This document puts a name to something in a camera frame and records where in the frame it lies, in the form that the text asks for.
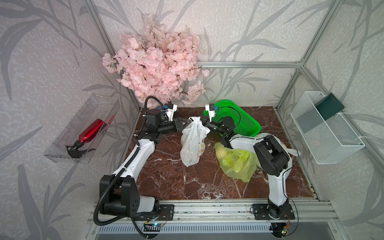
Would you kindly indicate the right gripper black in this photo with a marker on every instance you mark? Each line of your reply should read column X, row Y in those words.
column 205, row 121

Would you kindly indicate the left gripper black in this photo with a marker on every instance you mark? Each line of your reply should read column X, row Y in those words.
column 177, row 126

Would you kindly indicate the green avocado plastic bag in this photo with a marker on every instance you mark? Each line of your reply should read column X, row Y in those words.
column 237, row 164

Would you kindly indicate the white printed plastic bag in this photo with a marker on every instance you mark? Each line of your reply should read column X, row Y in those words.
column 273, row 154

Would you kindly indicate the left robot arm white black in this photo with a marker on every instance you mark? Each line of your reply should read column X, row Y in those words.
column 119, row 195

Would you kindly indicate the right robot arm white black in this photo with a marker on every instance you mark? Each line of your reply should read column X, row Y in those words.
column 278, row 201

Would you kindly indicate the green plastic basket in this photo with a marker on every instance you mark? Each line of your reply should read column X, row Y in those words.
column 245, row 124

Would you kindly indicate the pink cherry blossom bouquet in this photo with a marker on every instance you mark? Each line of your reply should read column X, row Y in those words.
column 160, row 63

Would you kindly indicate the red spray bottle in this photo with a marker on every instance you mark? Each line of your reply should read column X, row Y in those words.
column 84, row 138

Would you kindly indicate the dark green card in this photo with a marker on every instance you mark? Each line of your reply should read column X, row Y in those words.
column 329, row 106

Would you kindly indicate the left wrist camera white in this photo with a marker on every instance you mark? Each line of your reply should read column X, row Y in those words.
column 170, row 109

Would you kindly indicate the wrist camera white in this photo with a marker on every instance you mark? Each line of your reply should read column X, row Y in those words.
column 211, row 109
column 170, row 109

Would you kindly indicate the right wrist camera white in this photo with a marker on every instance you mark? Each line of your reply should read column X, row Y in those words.
column 211, row 109

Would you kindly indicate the clear wall tray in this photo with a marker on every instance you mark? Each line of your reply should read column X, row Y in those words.
column 96, row 107

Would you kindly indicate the white wire mesh basket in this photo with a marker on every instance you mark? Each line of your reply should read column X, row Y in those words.
column 329, row 137

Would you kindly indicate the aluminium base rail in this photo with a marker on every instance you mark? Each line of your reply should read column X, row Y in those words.
column 238, row 210

